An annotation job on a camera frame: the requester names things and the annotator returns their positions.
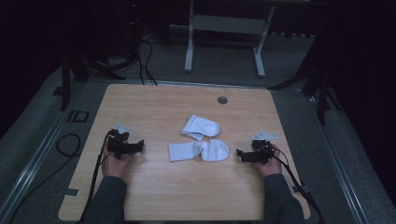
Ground right hand-held gripper cable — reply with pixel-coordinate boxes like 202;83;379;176
264;146;326;224

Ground black looped floor cable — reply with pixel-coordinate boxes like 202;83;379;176
7;133;82;224

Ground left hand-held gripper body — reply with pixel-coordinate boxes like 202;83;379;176
106;122;138;161

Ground person's right hand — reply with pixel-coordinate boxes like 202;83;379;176
253;143;283;178

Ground left hand-held gripper cable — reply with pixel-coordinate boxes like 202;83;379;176
78;130;114;224

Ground metal floor rail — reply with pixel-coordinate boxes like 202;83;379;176
0;82;108;224
303;90;373;224

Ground white desk frame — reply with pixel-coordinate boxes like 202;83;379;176
169;0;276;78

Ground black metal stand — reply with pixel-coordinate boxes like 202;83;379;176
53;50;139;112
267;36;344;126

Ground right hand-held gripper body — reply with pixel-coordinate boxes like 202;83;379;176
248;131;279;165

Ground black cables by stand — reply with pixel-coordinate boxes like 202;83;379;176
135;38;159;86

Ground grey cable clip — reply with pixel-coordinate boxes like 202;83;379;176
292;184;313;194

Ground person's left hand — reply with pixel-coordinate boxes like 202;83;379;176
101;148;134;180

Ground white sock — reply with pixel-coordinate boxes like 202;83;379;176
167;138;231;163
179;114;221;142

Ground hand-held gripper cable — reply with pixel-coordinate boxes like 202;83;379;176
264;146;326;224
78;130;114;224

